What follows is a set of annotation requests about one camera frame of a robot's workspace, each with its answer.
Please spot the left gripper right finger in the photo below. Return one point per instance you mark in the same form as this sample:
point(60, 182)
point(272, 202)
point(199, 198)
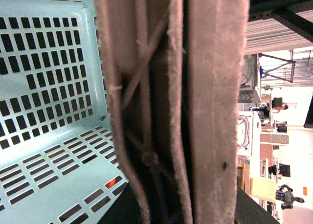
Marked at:
point(216, 37)

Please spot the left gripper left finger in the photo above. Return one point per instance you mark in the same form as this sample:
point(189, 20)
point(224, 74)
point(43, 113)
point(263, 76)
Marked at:
point(141, 47)

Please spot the light blue plastic basket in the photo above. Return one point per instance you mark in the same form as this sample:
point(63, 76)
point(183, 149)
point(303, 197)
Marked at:
point(56, 150)

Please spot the orange red apple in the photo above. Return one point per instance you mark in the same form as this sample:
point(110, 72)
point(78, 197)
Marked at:
point(110, 183)

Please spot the black video camera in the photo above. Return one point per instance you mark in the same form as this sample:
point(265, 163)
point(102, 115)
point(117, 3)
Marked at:
point(285, 195)

